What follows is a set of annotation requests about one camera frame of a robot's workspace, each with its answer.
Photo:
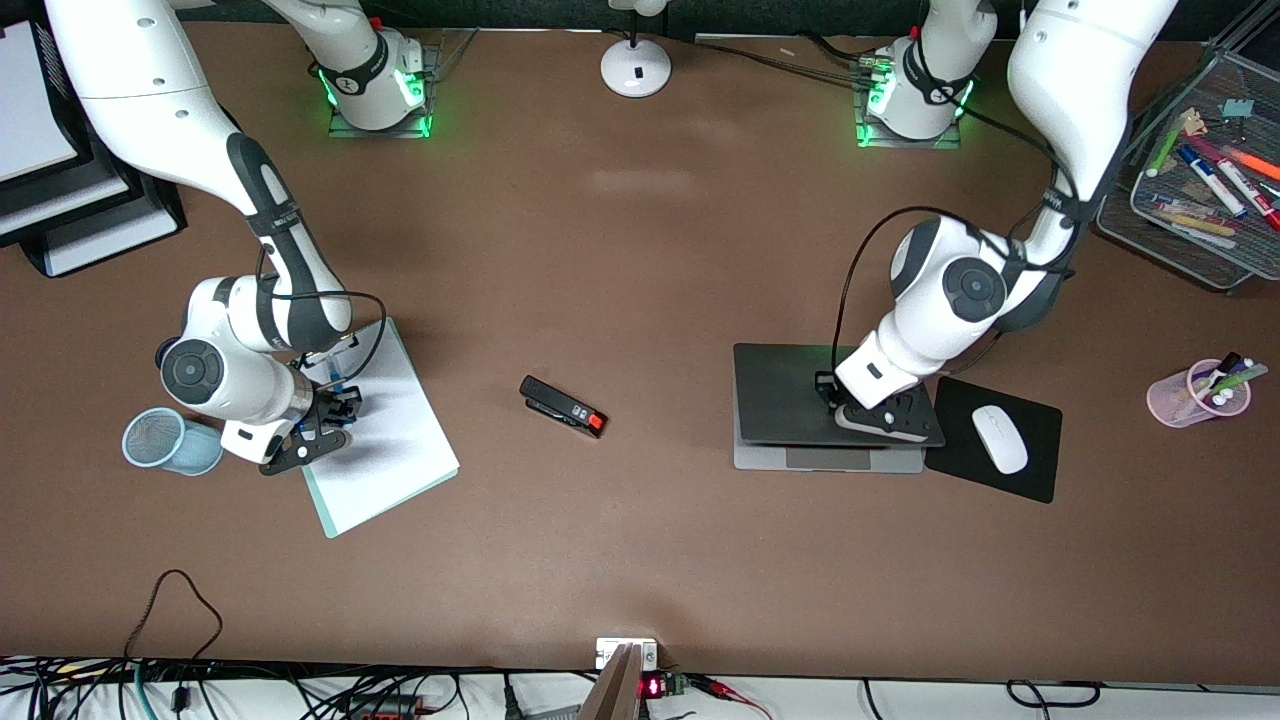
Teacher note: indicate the orange highlighter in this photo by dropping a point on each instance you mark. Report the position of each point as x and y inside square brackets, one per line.
[1255, 162]

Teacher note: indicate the light blue mesh cup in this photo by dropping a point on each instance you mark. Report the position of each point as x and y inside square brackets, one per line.
[160, 445]

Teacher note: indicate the green white marker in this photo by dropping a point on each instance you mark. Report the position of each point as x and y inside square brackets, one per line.
[1168, 145]

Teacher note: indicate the white paper stack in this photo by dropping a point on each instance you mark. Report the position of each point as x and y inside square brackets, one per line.
[50, 205]
[25, 110]
[100, 245]

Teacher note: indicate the black stapler with red end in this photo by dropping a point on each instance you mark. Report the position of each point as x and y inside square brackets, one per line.
[562, 405]

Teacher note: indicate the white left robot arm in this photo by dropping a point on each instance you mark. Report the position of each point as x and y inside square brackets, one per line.
[1070, 90]

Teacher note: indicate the white marker with red cap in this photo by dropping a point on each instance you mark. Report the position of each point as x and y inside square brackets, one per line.
[1245, 190]

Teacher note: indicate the circuit board with red display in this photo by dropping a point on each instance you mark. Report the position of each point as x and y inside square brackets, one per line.
[660, 687]

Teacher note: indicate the white-capped marker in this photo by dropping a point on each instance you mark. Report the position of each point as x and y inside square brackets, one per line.
[1222, 397]

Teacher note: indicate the white paper sheet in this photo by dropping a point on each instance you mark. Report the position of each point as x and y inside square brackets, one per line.
[400, 450]

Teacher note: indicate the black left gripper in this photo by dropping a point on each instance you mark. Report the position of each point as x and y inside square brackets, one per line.
[829, 389]

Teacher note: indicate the black mouse pad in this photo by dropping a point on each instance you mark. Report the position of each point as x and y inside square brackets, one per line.
[1040, 470]

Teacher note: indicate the pink translucent cup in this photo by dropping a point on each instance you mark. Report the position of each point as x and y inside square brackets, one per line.
[1170, 400]

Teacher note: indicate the grey camera post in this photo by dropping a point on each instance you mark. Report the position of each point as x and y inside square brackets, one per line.
[610, 690]

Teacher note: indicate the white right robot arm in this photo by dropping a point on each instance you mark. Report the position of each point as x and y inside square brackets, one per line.
[150, 110]

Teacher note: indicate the beige wooden clip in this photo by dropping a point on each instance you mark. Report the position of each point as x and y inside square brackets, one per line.
[1195, 122]

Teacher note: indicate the mint green clipboard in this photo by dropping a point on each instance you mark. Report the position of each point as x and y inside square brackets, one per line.
[325, 515]

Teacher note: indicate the pastel pens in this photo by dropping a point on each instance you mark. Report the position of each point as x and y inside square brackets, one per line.
[1195, 225]

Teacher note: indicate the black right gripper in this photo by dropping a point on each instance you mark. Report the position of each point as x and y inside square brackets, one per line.
[327, 405]

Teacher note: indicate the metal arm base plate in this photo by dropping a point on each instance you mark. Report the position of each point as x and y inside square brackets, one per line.
[345, 128]
[905, 143]

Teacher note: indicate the black purple marker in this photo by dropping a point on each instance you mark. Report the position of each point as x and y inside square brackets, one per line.
[1226, 365]

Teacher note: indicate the black stacked paper tray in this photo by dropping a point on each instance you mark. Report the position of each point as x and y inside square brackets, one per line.
[150, 205]

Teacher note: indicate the teal binder clip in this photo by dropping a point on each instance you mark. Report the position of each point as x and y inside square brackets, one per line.
[1237, 108]

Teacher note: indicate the lime green highlighter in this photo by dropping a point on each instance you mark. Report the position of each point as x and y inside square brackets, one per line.
[1245, 377]

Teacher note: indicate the small white bracket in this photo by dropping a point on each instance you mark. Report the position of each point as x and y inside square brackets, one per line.
[648, 655]

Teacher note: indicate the grey laptop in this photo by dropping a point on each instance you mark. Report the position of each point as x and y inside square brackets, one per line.
[780, 400]

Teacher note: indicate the white computer mouse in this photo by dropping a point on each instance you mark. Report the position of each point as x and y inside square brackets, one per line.
[1000, 440]

